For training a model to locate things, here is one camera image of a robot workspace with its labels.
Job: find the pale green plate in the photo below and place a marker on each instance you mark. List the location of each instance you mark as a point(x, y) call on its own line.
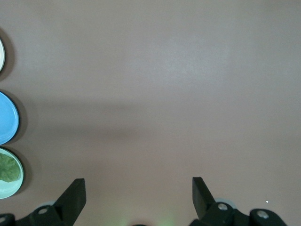
point(11, 188)

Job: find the blue plate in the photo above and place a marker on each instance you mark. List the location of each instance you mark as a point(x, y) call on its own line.
point(8, 117)

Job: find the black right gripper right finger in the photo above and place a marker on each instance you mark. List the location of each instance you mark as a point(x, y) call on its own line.
point(204, 200)

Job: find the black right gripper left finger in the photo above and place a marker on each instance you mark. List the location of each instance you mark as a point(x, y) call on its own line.
point(70, 202)

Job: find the green lettuce leaf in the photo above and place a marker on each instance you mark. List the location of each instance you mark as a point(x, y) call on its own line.
point(8, 168)

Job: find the beige plate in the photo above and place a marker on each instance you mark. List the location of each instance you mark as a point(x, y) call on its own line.
point(1, 55)

